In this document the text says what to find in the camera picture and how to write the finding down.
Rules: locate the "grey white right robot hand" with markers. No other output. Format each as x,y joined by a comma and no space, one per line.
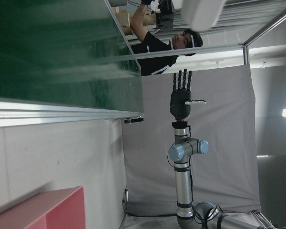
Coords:
180,102

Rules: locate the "black conveyor end bracket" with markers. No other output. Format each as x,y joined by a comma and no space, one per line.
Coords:
133,120

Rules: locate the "aluminium cage frame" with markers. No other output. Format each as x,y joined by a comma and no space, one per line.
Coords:
217,49

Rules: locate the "wooden block with hole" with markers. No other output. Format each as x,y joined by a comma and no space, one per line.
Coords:
124,23

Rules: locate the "green conveyor belt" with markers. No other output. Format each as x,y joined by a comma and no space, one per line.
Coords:
50,47
62,114

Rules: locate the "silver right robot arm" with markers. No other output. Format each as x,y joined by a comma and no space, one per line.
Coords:
183,186

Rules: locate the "pink plastic tray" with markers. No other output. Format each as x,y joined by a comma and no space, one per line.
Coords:
62,210

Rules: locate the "grey white left robot hand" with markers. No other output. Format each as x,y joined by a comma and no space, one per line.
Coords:
202,12

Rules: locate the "person in black shirt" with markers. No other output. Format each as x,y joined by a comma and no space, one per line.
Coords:
155,47

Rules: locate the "grey cloth backdrop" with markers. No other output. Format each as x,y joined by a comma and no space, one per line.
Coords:
224,167

